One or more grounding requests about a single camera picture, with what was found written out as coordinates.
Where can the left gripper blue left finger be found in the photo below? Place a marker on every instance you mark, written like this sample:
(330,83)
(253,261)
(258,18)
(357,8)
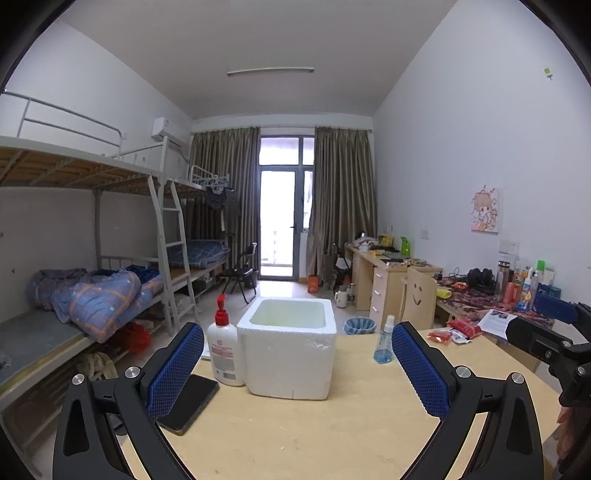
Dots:
(86,446)

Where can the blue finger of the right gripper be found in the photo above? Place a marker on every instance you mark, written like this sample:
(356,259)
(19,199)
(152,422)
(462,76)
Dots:
(556,309)
(539,342)

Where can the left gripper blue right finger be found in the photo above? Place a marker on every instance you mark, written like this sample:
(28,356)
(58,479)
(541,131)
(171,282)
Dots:
(509,445)

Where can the teal box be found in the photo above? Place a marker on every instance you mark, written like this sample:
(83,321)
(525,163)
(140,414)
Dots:
(549,290)

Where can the white paper sheet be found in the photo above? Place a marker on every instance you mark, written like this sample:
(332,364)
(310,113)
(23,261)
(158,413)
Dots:
(495,322)

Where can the black headphones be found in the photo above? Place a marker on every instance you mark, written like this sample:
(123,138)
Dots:
(483,281)

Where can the red white snack packet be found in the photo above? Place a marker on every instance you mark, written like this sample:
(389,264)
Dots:
(463,331)

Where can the red bag under bed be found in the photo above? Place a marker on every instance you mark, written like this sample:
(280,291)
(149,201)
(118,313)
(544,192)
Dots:
(132,337)

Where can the black smartphone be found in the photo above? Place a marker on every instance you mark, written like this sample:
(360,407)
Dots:
(193,398)

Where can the white remote control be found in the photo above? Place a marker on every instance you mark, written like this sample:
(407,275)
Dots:
(206,353)

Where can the blue plaid quilt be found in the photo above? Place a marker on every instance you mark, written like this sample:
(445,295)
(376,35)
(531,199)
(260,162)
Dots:
(98,302)

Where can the wooden smiley chair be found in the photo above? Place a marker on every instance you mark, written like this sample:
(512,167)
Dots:
(419,299)

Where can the white lotion pump bottle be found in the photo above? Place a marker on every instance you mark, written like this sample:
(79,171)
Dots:
(225,350)

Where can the blue spray bottle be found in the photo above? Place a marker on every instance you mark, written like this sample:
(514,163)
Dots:
(384,353)

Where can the green bottle on desk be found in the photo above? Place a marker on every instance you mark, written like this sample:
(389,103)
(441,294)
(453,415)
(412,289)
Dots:
(405,247)

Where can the wooden desk with drawers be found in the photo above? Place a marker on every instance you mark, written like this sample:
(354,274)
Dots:
(379,284)

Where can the blue lined waste bin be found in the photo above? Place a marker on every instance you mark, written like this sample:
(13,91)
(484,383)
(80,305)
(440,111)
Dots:
(359,326)

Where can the white styrofoam box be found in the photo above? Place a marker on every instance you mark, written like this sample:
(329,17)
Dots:
(288,346)

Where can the black folding chair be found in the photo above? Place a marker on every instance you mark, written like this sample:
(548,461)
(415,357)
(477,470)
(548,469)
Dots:
(240,273)

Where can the white kettle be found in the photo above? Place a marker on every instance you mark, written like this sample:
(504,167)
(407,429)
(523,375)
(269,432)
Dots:
(342,297)

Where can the right brown curtain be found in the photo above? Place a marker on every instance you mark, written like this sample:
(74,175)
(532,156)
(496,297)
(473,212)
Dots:
(344,200)

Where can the brown curtain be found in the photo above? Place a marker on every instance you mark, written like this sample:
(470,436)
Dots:
(344,200)
(228,209)

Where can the orange floor container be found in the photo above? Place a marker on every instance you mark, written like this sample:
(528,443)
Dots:
(313,284)

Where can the left brown curtain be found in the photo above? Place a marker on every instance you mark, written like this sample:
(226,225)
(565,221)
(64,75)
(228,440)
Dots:
(228,209)

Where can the white air conditioner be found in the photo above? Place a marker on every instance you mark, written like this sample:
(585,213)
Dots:
(163,127)

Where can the balcony glass door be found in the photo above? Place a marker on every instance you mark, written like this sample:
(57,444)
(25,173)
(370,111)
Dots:
(285,173)

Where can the ceiling tube light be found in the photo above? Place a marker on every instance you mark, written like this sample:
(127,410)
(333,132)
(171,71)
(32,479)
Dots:
(271,70)

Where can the anime wall picture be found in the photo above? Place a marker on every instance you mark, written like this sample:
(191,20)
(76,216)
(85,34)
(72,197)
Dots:
(485,211)

